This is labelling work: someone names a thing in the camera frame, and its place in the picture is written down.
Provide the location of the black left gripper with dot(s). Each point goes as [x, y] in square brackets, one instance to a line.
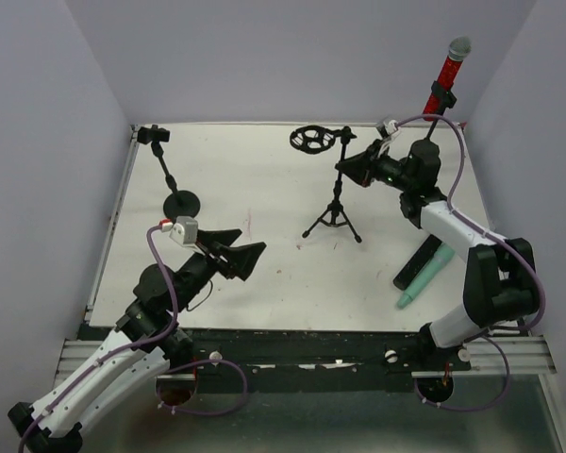
[221, 258]

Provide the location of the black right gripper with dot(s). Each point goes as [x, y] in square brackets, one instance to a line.
[373, 164]

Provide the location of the tripod stand with shock mount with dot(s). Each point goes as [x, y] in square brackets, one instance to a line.
[314, 140]

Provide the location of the black glitter microphone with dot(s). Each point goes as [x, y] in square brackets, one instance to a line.
[417, 262]

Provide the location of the mint green microphone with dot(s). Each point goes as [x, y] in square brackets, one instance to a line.
[411, 287]

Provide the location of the red glitter microphone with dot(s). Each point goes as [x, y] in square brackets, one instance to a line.
[441, 97]

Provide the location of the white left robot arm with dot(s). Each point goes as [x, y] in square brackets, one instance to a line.
[144, 343]

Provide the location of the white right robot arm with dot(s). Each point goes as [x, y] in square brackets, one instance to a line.
[500, 282]

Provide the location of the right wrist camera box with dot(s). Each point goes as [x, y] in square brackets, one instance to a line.
[388, 130]

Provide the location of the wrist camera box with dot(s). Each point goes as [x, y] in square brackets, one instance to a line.
[388, 130]
[184, 231]

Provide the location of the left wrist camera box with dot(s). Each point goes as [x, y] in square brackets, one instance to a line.
[184, 231]

